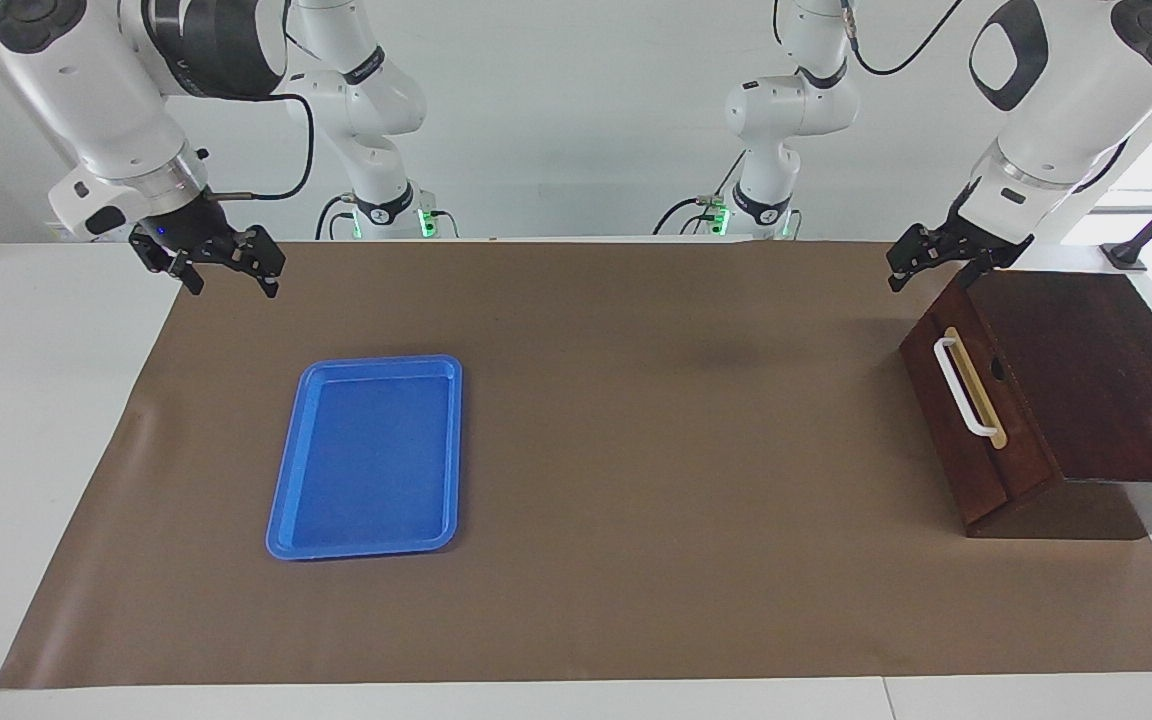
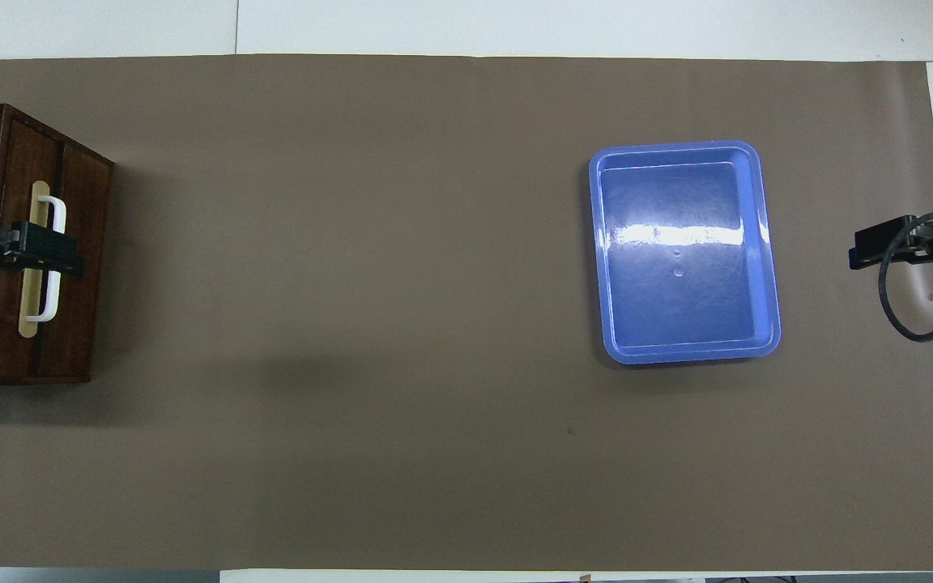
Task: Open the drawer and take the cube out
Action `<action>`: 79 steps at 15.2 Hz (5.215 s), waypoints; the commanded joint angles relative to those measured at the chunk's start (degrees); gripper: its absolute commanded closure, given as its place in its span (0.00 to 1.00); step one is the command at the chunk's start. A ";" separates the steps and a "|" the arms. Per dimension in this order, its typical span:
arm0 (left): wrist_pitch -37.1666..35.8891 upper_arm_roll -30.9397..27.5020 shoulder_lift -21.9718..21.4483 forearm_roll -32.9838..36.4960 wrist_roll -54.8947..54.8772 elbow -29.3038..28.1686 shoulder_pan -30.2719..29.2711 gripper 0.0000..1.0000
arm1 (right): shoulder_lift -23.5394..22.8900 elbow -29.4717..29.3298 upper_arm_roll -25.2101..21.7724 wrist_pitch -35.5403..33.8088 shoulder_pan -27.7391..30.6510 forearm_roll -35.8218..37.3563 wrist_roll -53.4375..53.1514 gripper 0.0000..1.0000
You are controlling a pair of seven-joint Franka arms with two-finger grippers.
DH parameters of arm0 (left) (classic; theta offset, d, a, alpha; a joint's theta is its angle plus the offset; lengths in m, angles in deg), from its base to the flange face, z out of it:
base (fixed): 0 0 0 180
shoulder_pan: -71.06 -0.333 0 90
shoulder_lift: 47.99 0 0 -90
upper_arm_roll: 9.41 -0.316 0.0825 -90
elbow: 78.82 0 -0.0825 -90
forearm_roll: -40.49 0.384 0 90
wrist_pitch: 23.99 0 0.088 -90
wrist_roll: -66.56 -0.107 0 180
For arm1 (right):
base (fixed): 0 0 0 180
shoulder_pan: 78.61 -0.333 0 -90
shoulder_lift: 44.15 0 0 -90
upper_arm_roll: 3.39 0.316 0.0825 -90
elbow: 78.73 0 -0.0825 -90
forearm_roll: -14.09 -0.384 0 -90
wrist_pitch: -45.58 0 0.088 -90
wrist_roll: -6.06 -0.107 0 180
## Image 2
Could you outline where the white drawer handle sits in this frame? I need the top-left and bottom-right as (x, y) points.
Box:
(25, 195), (67, 323)

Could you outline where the beige handle backing plate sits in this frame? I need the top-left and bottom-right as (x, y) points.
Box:
(19, 180), (51, 339)

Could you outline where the blue plastic tray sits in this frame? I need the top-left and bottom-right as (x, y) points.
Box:
(588, 140), (782, 365)

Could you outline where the brown table mat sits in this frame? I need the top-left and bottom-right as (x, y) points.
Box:
(0, 54), (933, 572)

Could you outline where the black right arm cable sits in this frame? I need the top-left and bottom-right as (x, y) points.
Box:
(877, 209), (933, 343)

